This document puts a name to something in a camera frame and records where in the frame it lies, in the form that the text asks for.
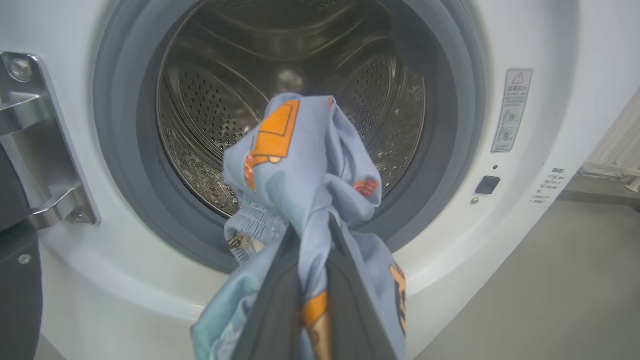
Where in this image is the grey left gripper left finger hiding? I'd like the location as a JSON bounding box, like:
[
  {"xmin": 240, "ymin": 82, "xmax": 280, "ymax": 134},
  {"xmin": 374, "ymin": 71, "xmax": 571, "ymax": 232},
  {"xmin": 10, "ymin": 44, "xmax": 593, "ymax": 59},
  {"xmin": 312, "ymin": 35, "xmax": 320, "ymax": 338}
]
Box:
[{"xmin": 232, "ymin": 225, "xmax": 303, "ymax": 360}]

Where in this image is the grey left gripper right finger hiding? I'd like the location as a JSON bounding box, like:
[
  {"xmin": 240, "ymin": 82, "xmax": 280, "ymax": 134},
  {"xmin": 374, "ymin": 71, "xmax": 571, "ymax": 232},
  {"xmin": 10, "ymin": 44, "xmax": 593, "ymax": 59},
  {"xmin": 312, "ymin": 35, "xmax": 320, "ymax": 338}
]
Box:
[{"xmin": 326, "ymin": 212, "xmax": 398, "ymax": 360}]

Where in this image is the pile of clothes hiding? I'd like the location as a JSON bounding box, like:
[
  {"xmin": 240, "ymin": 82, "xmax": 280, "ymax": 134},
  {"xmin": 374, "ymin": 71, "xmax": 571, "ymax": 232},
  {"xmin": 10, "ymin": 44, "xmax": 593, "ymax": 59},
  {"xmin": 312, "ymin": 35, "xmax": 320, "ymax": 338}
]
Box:
[{"xmin": 191, "ymin": 92, "xmax": 407, "ymax": 360}]

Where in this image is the round glass washing machine door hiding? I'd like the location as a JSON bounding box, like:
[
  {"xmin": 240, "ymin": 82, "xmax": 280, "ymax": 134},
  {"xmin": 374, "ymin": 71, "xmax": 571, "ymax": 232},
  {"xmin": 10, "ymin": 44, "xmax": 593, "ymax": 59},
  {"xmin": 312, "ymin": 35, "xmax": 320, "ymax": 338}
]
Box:
[{"xmin": 0, "ymin": 142, "xmax": 45, "ymax": 360}]

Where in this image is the white front-load washing machine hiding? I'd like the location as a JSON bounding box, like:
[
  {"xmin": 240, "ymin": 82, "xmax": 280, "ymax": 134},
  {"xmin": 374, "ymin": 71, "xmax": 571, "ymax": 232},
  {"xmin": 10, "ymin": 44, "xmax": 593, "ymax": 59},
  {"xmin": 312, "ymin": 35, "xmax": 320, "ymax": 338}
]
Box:
[{"xmin": 0, "ymin": 0, "xmax": 640, "ymax": 360}]

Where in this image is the black door latch socket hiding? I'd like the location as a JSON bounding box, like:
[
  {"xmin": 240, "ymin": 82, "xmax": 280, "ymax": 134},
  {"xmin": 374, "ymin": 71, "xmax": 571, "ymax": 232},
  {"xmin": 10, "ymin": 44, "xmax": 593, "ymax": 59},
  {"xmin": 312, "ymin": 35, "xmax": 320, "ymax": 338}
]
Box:
[{"xmin": 475, "ymin": 175, "xmax": 502, "ymax": 195}]

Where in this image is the grey rubber door gasket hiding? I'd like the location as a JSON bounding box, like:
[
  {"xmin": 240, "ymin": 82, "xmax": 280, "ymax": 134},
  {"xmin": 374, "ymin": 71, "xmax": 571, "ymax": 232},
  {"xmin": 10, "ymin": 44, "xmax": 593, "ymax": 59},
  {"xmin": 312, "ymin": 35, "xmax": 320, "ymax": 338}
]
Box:
[{"xmin": 92, "ymin": 0, "xmax": 488, "ymax": 275}]

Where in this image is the chrome door hinge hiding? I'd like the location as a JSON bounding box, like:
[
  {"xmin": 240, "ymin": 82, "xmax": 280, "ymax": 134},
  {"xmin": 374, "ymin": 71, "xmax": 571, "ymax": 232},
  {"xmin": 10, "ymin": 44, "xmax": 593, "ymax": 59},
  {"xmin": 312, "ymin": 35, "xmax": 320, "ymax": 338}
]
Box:
[{"xmin": 0, "ymin": 51, "xmax": 101, "ymax": 232}]

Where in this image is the perforated steel drum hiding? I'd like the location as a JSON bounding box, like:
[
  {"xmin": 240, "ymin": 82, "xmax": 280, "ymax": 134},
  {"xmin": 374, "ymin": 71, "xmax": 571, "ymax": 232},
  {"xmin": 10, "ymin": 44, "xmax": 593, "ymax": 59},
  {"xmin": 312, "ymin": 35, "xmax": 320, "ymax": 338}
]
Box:
[{"xmin": 156, "ymin": 0, "xmax": 427, "ymax": 218}]

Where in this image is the grey warning label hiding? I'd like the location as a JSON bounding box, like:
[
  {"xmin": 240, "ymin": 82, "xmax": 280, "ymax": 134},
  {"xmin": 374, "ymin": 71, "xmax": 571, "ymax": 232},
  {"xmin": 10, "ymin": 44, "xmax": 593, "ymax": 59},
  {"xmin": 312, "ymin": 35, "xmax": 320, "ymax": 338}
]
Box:
[{"xmin": 491, "ymin": 68, "xmax": 534, "ymax": 154}]

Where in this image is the white metal rack frame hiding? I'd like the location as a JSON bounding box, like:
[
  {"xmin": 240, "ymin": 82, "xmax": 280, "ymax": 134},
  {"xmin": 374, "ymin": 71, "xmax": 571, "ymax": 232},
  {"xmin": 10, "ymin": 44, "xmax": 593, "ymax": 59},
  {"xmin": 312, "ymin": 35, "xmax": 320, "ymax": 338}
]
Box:
[{"xmin": 579, "ymin": 160, "xmax": 640, "ymax": 193}]

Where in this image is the white ribbed wall panel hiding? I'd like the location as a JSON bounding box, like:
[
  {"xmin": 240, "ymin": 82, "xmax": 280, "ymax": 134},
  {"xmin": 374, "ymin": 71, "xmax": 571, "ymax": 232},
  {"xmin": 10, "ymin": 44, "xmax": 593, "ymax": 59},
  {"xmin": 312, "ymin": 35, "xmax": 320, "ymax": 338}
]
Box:
[{"xmin": 587, "ymin": 92, "xmax": 640, "ymax": 168}]

